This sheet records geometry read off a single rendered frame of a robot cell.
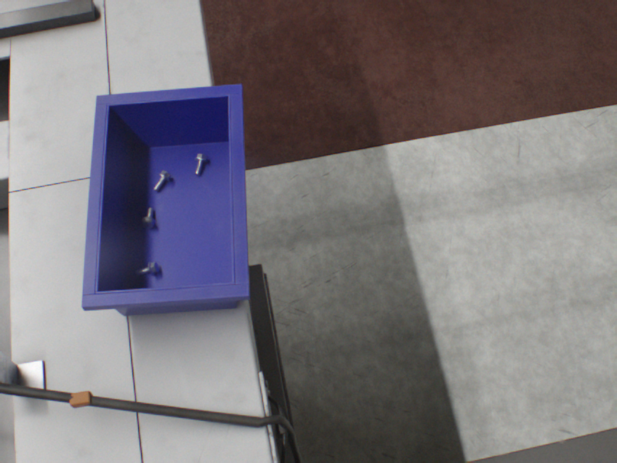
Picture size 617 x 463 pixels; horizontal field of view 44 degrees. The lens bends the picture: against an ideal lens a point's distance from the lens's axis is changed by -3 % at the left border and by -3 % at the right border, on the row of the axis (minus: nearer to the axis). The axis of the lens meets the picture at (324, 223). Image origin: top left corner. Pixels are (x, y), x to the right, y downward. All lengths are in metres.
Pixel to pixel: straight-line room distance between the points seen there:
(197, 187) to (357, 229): 0.94
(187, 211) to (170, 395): 0.19
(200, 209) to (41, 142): 0.21
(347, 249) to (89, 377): 1.02
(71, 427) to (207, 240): 0.23
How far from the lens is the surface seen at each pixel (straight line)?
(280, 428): 0.77
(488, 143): 1.89
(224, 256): 0.80
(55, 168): 0.90
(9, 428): 0.88
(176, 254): 0.81
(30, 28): 1.03
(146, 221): 0.82
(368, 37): 2.05
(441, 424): 1.62
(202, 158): 0.85
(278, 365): 1.20
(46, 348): 0.81
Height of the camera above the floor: 1.56
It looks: 63 degrees down
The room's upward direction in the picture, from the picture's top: 1 degrees counter-clockwise
